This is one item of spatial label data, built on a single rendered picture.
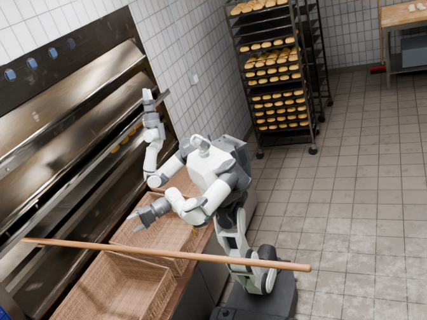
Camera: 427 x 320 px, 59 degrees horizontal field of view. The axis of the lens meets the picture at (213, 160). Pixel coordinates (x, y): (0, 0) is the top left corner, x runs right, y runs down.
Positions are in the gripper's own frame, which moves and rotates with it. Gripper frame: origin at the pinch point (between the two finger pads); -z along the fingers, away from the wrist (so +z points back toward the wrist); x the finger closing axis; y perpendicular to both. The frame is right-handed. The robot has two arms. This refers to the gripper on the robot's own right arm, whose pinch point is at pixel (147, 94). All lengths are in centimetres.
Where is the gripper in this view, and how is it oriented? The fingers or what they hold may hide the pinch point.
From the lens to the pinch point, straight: 217.4
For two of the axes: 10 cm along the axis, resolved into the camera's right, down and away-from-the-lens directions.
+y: -9.9, 1.5, 0.4
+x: -0.2, 1.4, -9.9
